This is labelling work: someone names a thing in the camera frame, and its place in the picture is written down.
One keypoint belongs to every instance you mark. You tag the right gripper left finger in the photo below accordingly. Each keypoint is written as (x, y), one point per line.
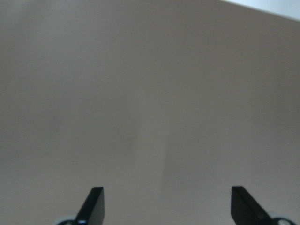
(92, 211)

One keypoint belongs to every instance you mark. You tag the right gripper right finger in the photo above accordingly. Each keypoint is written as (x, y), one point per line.
(245, 210)

